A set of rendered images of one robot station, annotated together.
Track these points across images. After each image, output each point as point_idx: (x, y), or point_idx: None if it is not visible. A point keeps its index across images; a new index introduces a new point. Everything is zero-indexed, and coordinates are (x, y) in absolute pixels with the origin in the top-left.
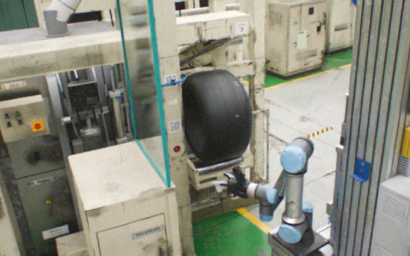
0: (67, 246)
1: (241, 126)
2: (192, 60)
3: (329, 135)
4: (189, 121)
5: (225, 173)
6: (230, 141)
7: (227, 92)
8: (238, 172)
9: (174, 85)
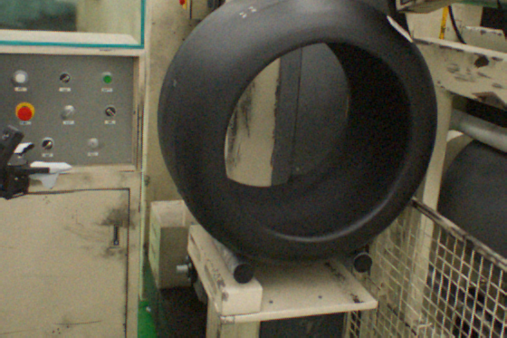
0: (172, 206)
1: (168, 117)
2: None
3: None
4: (374, 159)
5: (60, 163)
6: (162, 146)
7: (215, 22)
8: (1, 138)
9: None
